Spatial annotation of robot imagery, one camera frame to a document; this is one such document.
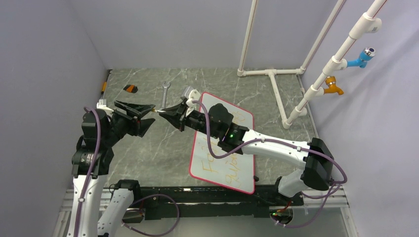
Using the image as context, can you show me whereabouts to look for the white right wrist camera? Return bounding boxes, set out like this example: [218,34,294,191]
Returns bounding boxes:
[181,86,201,108]

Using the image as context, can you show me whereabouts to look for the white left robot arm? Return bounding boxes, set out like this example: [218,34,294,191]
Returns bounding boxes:
[67,101,155,237]

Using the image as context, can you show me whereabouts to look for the silver wrench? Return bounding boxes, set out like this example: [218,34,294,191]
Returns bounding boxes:
[161,81,170,110]

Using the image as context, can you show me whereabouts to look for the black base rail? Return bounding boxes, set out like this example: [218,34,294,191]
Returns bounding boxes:
[109,177,305,224]

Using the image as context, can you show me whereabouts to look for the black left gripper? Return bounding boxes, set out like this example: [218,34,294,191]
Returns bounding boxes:
[103,100,155,147]

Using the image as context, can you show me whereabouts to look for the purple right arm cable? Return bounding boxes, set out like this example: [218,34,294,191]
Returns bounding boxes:
[192,100,348,229]

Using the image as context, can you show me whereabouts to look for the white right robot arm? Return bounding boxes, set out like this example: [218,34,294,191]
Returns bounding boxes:
[158,100,334,205]

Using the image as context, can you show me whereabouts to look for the red-framed whiteboard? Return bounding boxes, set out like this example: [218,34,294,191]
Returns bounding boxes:
[189,92,255,195]

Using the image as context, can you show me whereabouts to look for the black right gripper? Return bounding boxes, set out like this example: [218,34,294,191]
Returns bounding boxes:
[160,102,220,139]

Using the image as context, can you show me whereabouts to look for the orange faucet valve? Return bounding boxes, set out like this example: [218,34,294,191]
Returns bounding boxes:
[324,77,344,95]

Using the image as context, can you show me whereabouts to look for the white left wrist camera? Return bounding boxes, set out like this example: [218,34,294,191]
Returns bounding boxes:
[96,99,114,115]

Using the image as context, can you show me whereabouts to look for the orange black tool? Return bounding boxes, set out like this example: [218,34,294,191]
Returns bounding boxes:
[123,84,138,93]

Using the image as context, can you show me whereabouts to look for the white PVC pipe frame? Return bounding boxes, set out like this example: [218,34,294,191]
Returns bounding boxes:
[237,0,387,129]

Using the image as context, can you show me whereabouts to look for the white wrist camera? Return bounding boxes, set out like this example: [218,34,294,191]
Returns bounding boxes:
[96,99,114,115]
[181,86,201,108]

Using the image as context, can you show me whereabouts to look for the blue faucet valve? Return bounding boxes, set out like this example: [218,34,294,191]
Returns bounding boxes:
[347,47,376,69]

